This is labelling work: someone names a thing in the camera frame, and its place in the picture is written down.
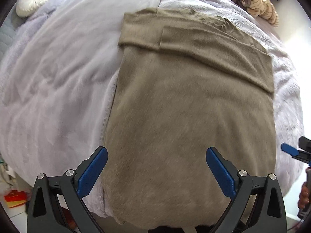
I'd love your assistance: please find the red and yellow floor clutter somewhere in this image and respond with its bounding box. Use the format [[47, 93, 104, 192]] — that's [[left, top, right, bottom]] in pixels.
[[4, 190, 27, 208]]

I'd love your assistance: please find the person's right hand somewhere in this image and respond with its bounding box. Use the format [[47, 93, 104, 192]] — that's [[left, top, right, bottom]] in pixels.
[[297, 182, 309, 209]]

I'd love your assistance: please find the round white pleated cushion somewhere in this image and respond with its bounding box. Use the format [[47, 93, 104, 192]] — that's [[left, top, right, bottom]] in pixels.
[[15, 0, 49, 18]]

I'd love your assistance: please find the lilac fleece blanket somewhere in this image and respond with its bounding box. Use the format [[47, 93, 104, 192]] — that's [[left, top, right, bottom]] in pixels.
[[0, 0, 172, 219]]

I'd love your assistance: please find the lavender embossed bedspread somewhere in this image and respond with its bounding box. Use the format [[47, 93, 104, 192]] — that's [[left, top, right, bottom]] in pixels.
[[160, 0, 304, 195]]

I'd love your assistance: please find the olive brown knit sweater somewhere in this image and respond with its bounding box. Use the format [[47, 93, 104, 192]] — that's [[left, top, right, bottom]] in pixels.
[[103, 9, 276, 229]]

